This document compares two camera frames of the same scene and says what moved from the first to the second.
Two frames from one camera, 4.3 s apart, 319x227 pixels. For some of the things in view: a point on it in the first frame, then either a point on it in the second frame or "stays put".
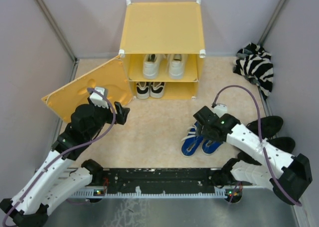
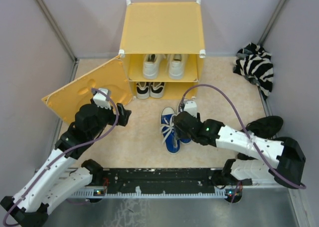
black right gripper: [201, 131] to [179, 132]
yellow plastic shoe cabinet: [164, 27] stays put
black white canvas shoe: [157, 89] stays put
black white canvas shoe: [142, 89] stays put
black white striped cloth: [253, 62] stays put
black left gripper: [121, 113] stays put
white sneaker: [150, 65] stays put
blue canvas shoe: [191, 142] to [172, 144]
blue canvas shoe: [209, 147] to [186, 141]
